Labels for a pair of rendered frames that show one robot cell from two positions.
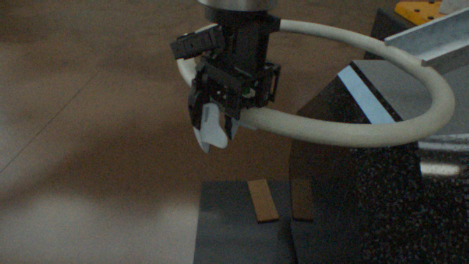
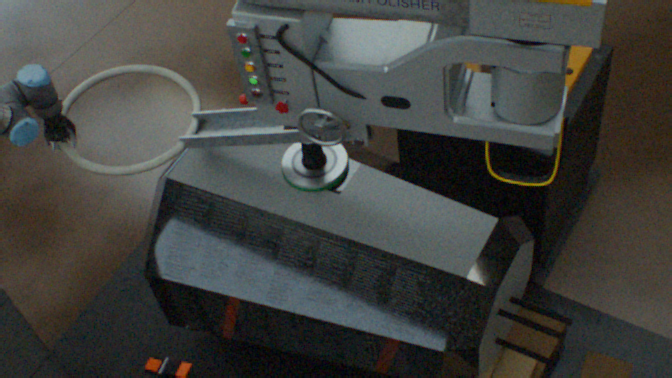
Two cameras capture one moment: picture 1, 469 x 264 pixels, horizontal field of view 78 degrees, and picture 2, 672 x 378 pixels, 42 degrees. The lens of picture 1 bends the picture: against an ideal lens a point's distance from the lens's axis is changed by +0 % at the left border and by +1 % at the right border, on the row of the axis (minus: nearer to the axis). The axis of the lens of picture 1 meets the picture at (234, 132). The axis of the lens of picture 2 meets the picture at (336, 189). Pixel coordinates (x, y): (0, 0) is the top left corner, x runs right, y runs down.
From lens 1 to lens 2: 2.83 m
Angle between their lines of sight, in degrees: 30
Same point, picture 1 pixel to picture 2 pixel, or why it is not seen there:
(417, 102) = (201, 158)
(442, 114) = (128, 169)
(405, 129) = (101, 169)
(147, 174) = (169, 127)
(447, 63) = (194, 142)
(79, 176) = (109, 106)
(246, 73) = (49, 132)
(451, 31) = (235, 119)
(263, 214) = not seen: hidden behind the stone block
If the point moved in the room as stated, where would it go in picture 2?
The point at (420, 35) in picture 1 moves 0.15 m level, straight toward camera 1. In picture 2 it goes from (213, 117) to (171, 134)
